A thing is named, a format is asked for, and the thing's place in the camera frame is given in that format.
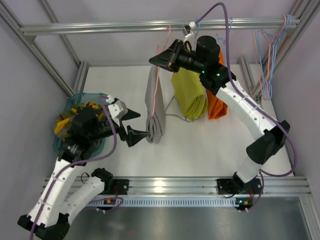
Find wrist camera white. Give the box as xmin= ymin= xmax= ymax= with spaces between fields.
xmin=105 ymin=95 xmax=129 ymax=120
xmin=182 ymin=21 xmax=197 ymax=43

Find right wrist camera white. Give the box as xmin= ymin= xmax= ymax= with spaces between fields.
xmin=182 ymin=21 xmax=197 ymax=43

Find blue hanger under orange trousers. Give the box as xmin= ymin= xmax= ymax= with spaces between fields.
xmin=216 ymin=16 xmax=235 ymax=46

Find orange trousers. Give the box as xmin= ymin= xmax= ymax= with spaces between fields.
xmin=205 ymin=51 xmax=229 ymax=121

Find teal plastic bin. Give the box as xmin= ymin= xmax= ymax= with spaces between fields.
xmin=53 ymin=92 xmax=107 ymax=158

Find yellow-green trousers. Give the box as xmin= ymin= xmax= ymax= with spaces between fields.
xmin=171 ymin=68 xmax=208 ymax=121

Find blue hanger under yellow trousers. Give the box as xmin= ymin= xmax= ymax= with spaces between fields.
xmin=189 ymin=17 xmax=202 ymax=38

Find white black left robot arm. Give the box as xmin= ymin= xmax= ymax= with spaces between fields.
xmin=17 ymin=101 xmax=148 ymax=240

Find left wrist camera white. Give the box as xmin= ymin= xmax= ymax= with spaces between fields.
xmin=105 ymin=95 xmax=129 ymax=120

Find camouflage trousers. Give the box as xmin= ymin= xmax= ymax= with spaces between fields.
xmin=51 ymin=101 xmax=111 ymax=161

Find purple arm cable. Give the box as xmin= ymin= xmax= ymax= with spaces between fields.
xmin=29 ymin=94 xmax=118 ymax=240
xmin=194 ymin=2 xmax=297 ymax=213

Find aluminium hanging rail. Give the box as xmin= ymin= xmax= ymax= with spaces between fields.
xmin=19 ymin=16 xmax=301 ymax=35

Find right aluminium frame post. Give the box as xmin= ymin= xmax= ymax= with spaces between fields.
xmin=238 ymin=0 xmax=320 ymax=151

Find pink wire hanger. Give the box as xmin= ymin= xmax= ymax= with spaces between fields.
xmin=251 ymin=14 xmax=292 ymax=99
xmin=151 ymin=25 xmax=172 ymax=117

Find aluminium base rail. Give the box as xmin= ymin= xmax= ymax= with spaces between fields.
xmin=113 ymin=176 xmax=312 ymax=197

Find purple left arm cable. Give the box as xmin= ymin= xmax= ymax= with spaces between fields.
xmin=29 ymin=94 xmax=118 ymax=240

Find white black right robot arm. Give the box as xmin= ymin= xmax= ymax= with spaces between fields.
xmin=149 ymin=35 xmax=290 ymax=195

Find slotted cable duct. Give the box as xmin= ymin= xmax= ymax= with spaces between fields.
xmin=87 ymin=196 xmax=252 ymax=208

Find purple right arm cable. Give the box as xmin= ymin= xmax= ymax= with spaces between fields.
xmin=194 ymin=2 xmax=297 ymax=213

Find empty blue wire hanger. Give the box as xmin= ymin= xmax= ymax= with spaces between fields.
xmin=252 ymin=29 xmax=272 ymax=101

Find grey trousers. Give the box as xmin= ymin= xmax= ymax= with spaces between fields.
xmin=144 ymin=65 xmax=191 ymax=145

